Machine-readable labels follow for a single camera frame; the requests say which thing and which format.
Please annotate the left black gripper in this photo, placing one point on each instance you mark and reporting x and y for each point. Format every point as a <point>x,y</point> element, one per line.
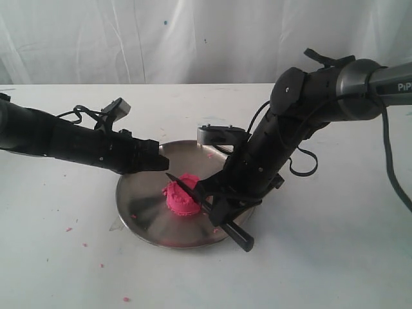
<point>118,152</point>

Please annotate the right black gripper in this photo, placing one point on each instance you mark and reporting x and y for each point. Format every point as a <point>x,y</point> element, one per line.
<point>250,174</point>

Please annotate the pink play dough lump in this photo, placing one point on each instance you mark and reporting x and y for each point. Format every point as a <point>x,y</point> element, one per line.
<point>178,201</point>

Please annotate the black knife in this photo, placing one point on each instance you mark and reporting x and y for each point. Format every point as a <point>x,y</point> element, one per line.
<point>234,231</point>

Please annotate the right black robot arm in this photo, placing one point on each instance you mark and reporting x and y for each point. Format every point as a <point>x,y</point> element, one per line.
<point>300,104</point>

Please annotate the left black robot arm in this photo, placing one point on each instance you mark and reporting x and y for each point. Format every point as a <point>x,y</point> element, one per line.
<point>28,131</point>

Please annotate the round stainless steel plate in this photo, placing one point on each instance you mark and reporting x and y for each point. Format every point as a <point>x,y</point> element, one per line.
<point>143,209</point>

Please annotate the clear tape piece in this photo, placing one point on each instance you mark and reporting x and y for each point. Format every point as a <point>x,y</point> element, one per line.
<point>118,224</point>

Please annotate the white backdrop curtain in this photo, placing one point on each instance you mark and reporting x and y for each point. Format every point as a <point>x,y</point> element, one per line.
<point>170,42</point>

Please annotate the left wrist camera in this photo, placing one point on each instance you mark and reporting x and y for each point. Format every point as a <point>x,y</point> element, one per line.
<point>116,110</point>

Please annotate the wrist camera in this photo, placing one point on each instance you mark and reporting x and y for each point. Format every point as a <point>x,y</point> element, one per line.
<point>116,110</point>
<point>221,135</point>

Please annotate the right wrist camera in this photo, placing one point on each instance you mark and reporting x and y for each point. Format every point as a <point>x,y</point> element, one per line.
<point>221,135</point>

